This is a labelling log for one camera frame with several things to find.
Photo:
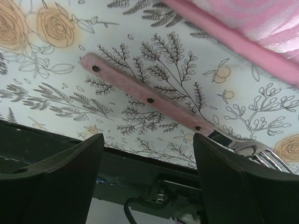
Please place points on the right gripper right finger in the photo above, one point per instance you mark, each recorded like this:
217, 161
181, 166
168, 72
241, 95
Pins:
239, 191

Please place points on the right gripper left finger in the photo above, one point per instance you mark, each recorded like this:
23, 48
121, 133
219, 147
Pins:
56, 190

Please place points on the pink handled fork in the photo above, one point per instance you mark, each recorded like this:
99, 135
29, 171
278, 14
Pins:
251, 149

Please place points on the floral tablecloth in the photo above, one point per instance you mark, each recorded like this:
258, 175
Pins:
43, 85

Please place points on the pink floral placemat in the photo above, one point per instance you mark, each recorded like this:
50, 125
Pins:
265, 32

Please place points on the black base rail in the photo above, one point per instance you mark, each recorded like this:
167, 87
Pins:
138, 183

